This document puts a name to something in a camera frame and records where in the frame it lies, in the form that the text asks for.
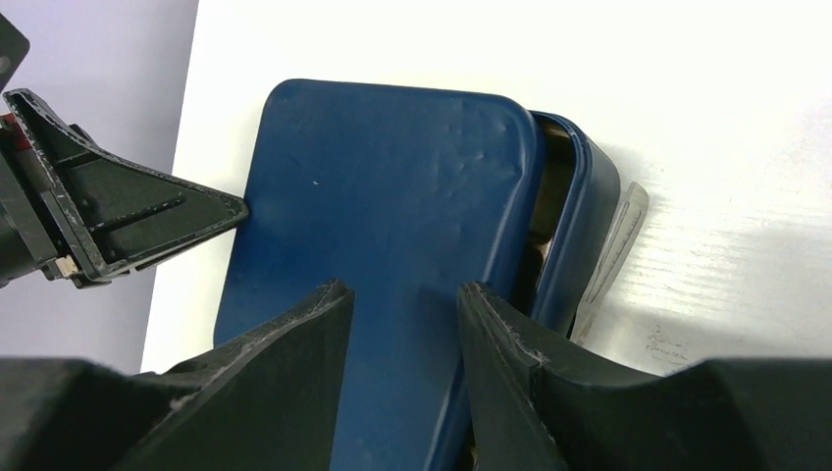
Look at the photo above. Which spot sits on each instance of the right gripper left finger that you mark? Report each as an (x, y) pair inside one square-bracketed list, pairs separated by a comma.
[(266, 400)]

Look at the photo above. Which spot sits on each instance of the metal tongs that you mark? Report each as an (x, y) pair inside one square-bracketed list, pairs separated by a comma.
[(624, 229)]

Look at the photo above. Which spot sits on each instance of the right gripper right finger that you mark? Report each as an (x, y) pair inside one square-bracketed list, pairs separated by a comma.
[(721, 414)]

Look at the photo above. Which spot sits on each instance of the blue chocolate box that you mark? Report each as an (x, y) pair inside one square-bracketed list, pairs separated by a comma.
[(578, 214)]

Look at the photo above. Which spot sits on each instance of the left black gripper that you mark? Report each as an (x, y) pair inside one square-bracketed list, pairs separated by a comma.
[(74, 211)]

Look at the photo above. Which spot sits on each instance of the blue box lid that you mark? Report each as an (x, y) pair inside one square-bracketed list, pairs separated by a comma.
[(404, 194)]

